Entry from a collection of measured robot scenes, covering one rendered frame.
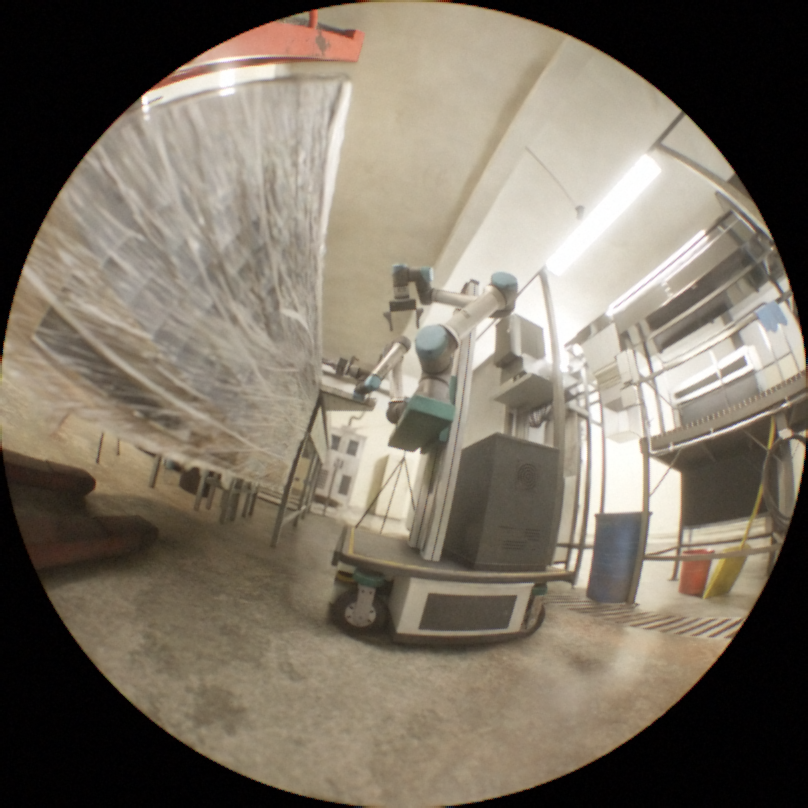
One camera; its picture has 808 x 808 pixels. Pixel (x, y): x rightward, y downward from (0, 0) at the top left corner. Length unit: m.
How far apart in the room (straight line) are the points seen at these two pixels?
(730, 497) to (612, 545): 1.59
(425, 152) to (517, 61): 2.06
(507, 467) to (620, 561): 1.23
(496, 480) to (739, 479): 2.65
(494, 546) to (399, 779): 0.79
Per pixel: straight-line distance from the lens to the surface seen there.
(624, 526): 1.94
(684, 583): 2.37
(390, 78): 4.46
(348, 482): 6.47
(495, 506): 0.97
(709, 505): 3.14
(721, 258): 2.26
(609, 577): 1.98
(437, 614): 0.90
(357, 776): 0.58
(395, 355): 1.47
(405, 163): 4.54
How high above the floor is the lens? 0.51
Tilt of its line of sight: 22 degrees up
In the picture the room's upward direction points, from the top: 14 degrees clockwise
